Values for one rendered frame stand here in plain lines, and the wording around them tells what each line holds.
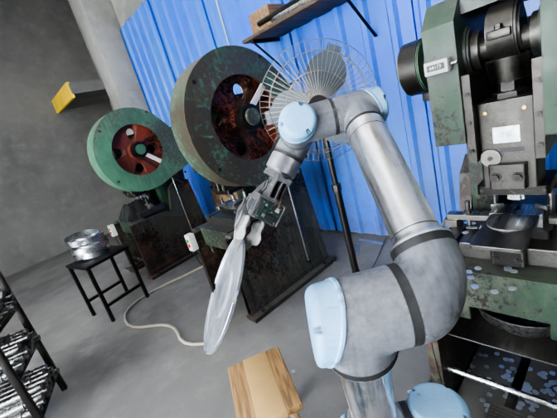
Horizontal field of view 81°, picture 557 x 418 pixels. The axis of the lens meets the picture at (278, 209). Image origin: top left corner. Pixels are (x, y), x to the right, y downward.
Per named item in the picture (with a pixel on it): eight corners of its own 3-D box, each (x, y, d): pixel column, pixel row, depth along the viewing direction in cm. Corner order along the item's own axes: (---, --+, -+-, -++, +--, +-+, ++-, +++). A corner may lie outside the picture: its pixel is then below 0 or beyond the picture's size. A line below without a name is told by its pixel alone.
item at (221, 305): (218, 371, 65) (215, 370, 64) (201, 340, 91) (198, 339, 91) (254, 230, 72) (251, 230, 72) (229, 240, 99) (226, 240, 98)
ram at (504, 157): (536, 191, 98) (531, 90, 90) (479, 191, 109) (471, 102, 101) (546, 173, 109) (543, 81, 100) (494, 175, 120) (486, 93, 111)
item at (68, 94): (72, 97, 479) (64, 78, 471) (57, 114, 570) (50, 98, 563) (132, 88, 536) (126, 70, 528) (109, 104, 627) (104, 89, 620)
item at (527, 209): (543, 227, 107) (542, 214, 106) (490, 224, 118) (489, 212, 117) (547, 216, 113) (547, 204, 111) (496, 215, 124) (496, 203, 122)
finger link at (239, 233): (229, 251, 74) (248, 216, 74) (225, 244, 80) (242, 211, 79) (240, 257, 75) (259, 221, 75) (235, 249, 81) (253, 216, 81)
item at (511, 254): (525, 289, 94) (523, 249, 91) (472, 280, 105) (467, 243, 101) (541, 250, 110) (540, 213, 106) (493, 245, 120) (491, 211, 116)
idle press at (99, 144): (152, 289, 327) (76, 115, 278) (116, 274, 396) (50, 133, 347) (257, 225, 427) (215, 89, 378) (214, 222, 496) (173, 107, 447)
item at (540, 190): (550, 201, 101) (549, 185, 99) (477, 201, 116) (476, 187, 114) (558, 184, 111) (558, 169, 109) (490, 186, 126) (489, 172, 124)
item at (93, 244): (112, 323, 283) (72, 240, 261) (89, 315, 310) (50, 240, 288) (150, 295, 313) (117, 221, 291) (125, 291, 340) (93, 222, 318)
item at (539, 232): (551, 240, 105) (551, 230, 104) (481, 234, 119) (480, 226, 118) (559, 219, 114) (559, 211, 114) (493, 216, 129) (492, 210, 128)
